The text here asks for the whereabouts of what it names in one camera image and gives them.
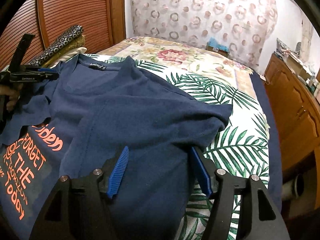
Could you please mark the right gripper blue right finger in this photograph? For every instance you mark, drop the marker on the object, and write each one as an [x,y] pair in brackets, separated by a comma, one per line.
[205,173]

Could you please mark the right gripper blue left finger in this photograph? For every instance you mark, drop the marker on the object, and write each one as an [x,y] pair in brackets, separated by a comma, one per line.
[113,171]

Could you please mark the navy blue printed t-shirt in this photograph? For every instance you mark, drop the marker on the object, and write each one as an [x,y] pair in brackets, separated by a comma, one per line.
[73,125]

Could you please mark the person's left hand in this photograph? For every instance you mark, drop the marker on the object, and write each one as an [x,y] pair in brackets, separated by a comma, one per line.
[12,93]

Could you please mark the palm leaf floral bedspread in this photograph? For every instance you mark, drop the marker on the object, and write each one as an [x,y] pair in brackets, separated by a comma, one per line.
[248,144]

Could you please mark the brown louvered wooden wardrobe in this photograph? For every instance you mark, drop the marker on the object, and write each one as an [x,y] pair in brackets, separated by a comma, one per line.
[103,22]

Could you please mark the black circle-patterned folded cloth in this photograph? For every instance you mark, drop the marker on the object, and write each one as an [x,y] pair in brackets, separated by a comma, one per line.
[70,39]

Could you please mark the long wooden sideboard cabinet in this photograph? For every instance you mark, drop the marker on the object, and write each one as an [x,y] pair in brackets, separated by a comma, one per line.
[296,113]

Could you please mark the cardboard box with blue cloth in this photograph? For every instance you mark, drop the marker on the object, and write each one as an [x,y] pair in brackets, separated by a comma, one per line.
[213,45]

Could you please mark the flat cardboard box on sideboard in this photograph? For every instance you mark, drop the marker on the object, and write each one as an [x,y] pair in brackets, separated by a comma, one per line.
[298,67]

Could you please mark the folded patterned cloth pile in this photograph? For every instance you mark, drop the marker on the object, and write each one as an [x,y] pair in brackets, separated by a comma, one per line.
[283,49]

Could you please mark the circle-patterned sheer curtain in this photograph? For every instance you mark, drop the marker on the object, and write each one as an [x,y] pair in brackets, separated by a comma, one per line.
[242,26]

